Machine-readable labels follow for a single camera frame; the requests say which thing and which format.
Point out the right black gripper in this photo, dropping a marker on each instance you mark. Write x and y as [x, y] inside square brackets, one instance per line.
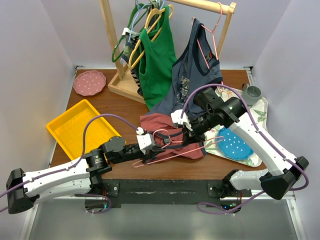
[188, 139]

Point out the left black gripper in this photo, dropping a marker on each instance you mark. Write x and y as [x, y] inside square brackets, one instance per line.
[152, 152]

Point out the pink wire hanger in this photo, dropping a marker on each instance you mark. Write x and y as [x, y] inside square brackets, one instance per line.
[173, 150]
[213, 37]

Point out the red tank top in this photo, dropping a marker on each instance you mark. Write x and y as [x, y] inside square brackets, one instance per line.
[161, 127]

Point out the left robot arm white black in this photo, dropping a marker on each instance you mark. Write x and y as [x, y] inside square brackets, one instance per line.
[77, 177]

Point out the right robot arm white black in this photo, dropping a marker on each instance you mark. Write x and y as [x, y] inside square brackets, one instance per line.
[204, 110]

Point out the navy blue tank top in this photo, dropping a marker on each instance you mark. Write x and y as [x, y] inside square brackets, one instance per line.
[197, 66]

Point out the green tank top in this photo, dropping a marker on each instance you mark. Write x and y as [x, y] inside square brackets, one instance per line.
[155, 86]

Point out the yellow hanger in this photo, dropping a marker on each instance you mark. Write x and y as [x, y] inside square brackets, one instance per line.
[150, 32]

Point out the green hanger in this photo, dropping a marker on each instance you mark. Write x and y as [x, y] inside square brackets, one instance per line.
[137, 13]

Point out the light blue hanger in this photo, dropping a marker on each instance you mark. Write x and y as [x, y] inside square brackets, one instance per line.
[130, 45]

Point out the blue dotted plate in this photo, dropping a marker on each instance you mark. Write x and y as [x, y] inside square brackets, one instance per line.
[233, 146]

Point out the wooden clothes rack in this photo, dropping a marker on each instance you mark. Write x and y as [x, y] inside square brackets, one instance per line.
[123, 83]

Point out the leaf pattern tray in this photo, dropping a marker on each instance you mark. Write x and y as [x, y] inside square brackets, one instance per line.
[259, 114]

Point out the grey mug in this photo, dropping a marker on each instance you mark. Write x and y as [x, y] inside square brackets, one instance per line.
[251, 94]

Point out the yellow plastic tray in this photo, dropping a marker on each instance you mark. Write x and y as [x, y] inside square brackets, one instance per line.
[67, 129]

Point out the pink dotted plate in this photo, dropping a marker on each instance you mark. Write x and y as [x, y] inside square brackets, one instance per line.
[89, 83]

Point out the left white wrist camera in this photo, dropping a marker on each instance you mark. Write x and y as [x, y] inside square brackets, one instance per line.
[145, 140]

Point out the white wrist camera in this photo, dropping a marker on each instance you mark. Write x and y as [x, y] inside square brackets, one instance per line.
[145, 140]
[180, 119]

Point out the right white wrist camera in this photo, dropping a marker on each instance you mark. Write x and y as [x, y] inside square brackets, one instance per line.
[180, 119]

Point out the black mounting base plate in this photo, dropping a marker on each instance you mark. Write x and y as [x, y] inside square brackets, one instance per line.
[165, 192]

